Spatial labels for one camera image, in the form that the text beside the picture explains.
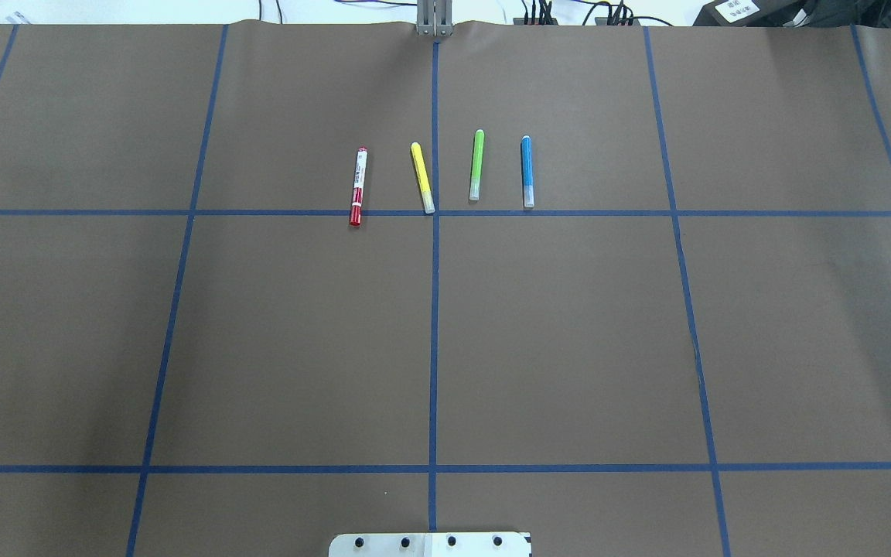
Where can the grey aluminium frame post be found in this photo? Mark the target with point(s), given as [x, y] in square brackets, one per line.
[434, 18]

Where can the black power adapter box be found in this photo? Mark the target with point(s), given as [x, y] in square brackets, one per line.
[793, 14]

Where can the yellow highlighter pen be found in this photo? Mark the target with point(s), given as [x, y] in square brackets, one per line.
[422, 177]

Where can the red marker pen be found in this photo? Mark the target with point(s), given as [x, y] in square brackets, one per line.
[357, 192]

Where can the blue highlighter pen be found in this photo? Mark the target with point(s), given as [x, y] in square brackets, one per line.
[527, 154]

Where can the green highlighter pen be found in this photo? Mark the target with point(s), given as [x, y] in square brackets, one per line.
[476, 165]

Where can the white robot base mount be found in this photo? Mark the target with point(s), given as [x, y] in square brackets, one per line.
[457, 543]

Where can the brown paper table mat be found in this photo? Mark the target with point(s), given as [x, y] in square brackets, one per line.
[683, 349]

